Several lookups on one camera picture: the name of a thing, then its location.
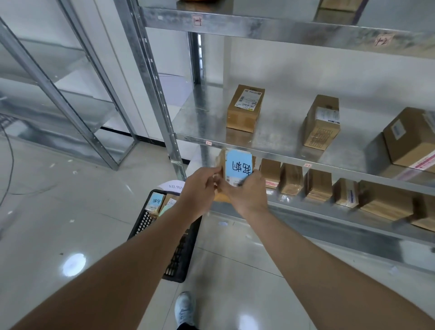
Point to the person's right hand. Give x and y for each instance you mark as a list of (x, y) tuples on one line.
[(249, 195)]

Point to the person's left hand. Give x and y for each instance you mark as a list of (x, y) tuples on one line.
[(197, 190)]

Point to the person's right thumb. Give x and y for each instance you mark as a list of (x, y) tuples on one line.
[(225, 191)]

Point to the person's left fingers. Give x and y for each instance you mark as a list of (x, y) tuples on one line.
[(214, 175)]

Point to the blue-labelled small cardboard box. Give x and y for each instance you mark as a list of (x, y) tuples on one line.
[(238, 166)]

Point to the person's left forearm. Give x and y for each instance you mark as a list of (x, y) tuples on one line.
[(129, 272)]

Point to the person's right forearm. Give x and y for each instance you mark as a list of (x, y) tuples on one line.
[(319, 272)]

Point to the white paper sheet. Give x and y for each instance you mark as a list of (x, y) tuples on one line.
[(172, 186)]

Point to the green-labelled parcel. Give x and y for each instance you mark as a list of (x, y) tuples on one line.
[(168, 204)]

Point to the blue-labelled parcel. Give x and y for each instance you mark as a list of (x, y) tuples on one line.
[(155, 202)]

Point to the cardboard box with white label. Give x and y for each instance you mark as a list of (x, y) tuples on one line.
[(245, 108)]

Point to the black plastic crate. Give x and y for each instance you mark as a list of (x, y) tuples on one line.
[(180, 258)]

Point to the large metal shelving rack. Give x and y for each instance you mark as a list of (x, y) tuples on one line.
[(272, 112)]

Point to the upright cardboard box taped label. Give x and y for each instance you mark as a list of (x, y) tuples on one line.
[(321, 124)]

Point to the person's white shoe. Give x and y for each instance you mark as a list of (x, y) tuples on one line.
[(185, 307)]

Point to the row of cardboard parcels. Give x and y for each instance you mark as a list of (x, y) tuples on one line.
[(384, 200)]

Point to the empty metal shelving rack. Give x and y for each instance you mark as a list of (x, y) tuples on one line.
[(61, 102)]

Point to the large cardboard box red-striped tape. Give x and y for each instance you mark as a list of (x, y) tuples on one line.
[(411, 137)]

